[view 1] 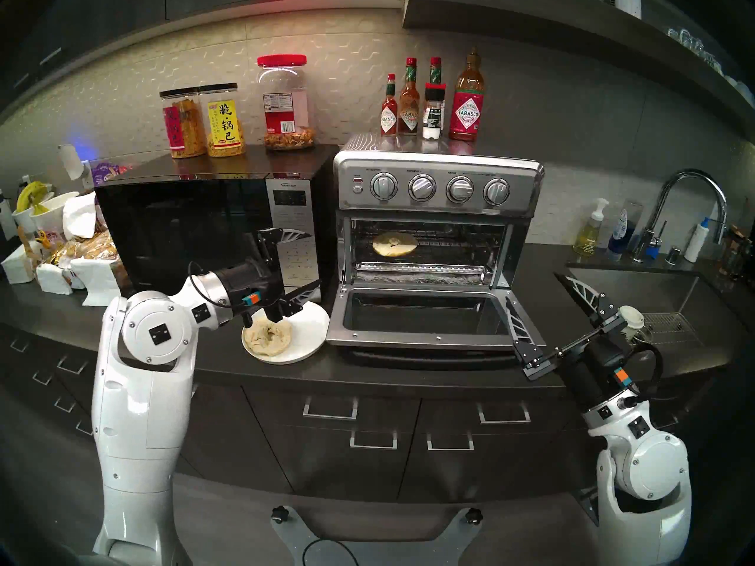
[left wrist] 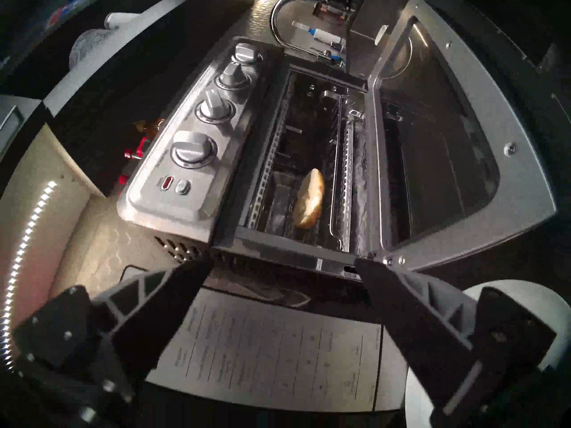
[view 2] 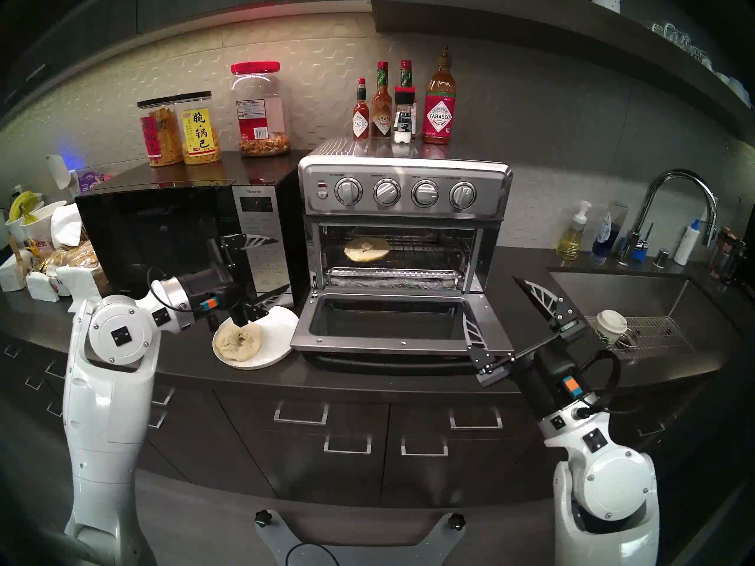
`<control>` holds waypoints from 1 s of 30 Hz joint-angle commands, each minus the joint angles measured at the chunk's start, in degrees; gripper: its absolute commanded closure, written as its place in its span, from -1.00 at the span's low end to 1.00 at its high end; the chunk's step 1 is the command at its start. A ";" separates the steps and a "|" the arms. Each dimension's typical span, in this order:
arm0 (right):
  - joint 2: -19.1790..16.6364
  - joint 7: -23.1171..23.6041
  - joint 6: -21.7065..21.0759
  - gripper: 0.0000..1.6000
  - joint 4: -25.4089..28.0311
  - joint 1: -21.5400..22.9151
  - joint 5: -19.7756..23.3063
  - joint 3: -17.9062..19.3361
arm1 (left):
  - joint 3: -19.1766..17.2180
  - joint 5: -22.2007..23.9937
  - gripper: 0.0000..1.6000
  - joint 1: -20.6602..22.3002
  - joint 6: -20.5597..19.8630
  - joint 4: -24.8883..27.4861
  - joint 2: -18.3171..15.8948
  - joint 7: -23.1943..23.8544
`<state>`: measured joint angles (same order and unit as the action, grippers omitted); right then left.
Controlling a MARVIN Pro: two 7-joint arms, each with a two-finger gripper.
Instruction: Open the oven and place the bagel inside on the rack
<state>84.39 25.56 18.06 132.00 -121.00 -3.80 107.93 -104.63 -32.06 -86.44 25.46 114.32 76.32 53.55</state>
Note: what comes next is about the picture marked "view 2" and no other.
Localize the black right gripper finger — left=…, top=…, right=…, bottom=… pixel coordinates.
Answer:
left=513, top=276, right=586, bottom=344
left=462, top=311, right=515, bottom=389

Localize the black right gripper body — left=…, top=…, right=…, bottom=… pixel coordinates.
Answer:
left=479, top=323, right=589, bottom=422

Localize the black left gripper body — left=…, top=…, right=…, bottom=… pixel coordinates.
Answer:
left=179, top=235, right=257, bottom=330

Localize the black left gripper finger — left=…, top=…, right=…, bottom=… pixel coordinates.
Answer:
left=223, top=233, right=279, bottom=253
left=242, top=285, right=291, bottom=327

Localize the round white plate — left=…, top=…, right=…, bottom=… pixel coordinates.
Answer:
left=212, top=305, right=300, bottom=371

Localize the dark crusted bagel half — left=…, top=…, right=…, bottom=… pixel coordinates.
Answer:
left=214, top=321, right=263, bottom=362

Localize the glass toaster oven door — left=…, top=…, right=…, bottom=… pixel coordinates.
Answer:
left=290, top=291, right=515, bottom=376

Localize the pale crusted bagel half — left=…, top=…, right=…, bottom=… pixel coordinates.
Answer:
left=344, top=236, right=391, bottom=263

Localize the black microwave oven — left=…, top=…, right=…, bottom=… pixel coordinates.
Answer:
left=75, top=151, right=310, bottom=309

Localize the silver oven control knob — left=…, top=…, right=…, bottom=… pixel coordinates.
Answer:
left=372, top=177, right=402, bottom=208
left=448, top=180, right=478, bottom=210
left=334, top=177, right=364, bottom=207
left=411, top=179, right=441, bottom=209

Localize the foil covered oven tray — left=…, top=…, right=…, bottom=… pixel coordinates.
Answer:
left=327, top=275, right=467, bottom=291

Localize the stainless steel toaster oven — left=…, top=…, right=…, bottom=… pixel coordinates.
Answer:
left=298, top=137, right=514, bottom=294

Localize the paper coffee cup white lid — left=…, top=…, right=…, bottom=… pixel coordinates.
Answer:
left=595, top=310, right=629, bottom=346

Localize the stainless steel sink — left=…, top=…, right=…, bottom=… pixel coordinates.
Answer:
left=549, top=267, right=744, bottom=365

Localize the yellow liquid soap dispenser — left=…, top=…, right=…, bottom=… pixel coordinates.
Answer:
left=556, top=200, right=592, bottom=261

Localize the blue dish soap bottle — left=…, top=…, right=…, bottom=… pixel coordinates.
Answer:
left=592, top=211, right=617, bottom=259

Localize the chrome gooseneck faucet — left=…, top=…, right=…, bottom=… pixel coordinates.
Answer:
left=618, top=170, right=719, bottom=266

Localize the yellow label snack jar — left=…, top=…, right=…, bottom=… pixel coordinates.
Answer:
left=175, top=91, right=222, bottom=165

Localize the clear jar red lid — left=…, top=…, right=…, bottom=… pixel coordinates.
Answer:
left=231, top=61, right=291, bottom=157

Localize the large white paper bag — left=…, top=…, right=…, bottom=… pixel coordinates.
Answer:
left=58, top=266, right=106, bottom=313

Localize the red label snack jar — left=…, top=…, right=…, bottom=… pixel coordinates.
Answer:
left=137, top=97, right=183, bottom=167

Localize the white bottle blue cap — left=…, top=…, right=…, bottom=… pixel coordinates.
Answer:
left=674, top=219, right=701, bottom=266

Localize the bagged bread loaf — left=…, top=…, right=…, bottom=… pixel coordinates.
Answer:
left=35, top=241, right=110, bottom=294

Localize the white crumpled paper bag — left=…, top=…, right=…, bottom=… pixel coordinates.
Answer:
left=51, top=203, right=83, bottom=248

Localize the small Tabasco sauce bottle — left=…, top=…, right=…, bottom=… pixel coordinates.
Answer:
left=353, top=78, right=370, bottom=141

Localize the small white paper bag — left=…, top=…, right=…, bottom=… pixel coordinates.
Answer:
left=27, top=271, right=60, bottom=303
left=0, top=252, right=27, bottom=292

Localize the copper lidded jar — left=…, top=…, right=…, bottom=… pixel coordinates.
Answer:
left=711, top=226, right=735, bottom=277

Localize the dark lower cabinet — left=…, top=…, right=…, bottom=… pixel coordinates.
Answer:
left=0, top=329, right=732, bottom=509

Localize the dark glass french press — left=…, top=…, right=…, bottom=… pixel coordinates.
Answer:
left=727, top=238, right=747, bottom=282

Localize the medium Tabasco sauce bottle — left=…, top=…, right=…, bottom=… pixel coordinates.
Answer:
left=372, top=61, right=393, bottom=139

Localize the black countertop appliance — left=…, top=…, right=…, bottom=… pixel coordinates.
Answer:
left=743, top=208, right=755, bottom=300

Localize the yellow banana bunch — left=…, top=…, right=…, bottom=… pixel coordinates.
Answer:
left=9, top=190, right=42, bottom=221

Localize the large Tabasco sriracha bottle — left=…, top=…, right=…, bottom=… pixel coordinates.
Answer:
left=422, top=46, right=457, bottom=145

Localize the green neck Tabasco bottle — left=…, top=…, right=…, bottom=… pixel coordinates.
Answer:
left=399, top=60, right=418, bottom=136

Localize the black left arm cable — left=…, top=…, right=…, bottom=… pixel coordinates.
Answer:
left=146, top=267, right=224, bottom=334

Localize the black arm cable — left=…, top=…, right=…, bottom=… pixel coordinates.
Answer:
left=581, top=350, right=621, bottom=416
left=146, top=267, right=224, bottom=334

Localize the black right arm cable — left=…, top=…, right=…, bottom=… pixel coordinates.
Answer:
left=581, top=350, right=621, bottom=416

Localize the wire oven rack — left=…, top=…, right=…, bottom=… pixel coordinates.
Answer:
left=321, top=228, right=477, bottom=277

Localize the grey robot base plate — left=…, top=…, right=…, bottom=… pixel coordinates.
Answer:
left=255, top=511, right=467, bottom=566

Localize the black base cable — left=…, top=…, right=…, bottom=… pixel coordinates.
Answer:
left=286, top=542, right=341, bottom=566

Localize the dark open wall shelf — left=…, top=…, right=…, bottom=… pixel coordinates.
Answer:
left=372, top=0, right=755, bottom=147

